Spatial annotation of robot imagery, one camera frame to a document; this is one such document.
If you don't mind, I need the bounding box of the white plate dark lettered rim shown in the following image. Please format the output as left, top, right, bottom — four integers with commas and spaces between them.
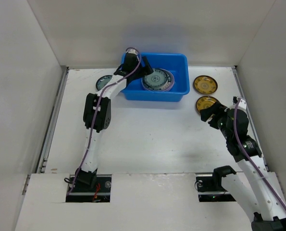
141, 68, 174, 91

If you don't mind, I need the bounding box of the purple plate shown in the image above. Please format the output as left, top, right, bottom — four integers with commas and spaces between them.
142, 69, 175, 92

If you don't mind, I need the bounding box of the teal patterned plate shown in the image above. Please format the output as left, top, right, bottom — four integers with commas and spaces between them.
96, 75, 112, 91
142, 68, 169, 90

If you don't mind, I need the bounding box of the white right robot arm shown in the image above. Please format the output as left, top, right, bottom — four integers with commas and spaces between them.
195, 97, 286, 231

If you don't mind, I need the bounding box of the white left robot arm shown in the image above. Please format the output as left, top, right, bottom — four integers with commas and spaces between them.
70, 48, 153, 191

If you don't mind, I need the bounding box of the blue plastic bin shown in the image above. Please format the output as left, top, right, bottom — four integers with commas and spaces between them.
121, 52, 190, 102

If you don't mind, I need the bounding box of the yellow patterned plate lower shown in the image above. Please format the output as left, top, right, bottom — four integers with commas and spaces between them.
195, 96, 220, 115

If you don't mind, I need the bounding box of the yellow patterned plate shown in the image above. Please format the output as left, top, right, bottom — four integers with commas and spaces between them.
195, 96, 220, 115
193, 75, 218, 95

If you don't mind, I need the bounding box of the yellow patterned plate upper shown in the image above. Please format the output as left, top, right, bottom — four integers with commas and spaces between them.
193, 75, 218, 95

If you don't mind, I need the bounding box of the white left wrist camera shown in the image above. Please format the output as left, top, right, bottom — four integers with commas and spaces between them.
125, 47, 139, 56

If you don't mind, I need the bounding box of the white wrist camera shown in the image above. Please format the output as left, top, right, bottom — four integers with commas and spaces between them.
125, 47, 139, 56
232, 96, 247, 111

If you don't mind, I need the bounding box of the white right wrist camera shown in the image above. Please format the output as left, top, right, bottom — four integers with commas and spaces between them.
232, 96, 247, 111

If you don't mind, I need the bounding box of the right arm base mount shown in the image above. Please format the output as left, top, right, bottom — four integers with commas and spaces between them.
194, 166, 236, 203

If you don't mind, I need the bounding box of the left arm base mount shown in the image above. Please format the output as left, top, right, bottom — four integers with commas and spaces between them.
64, 170, 112, 203

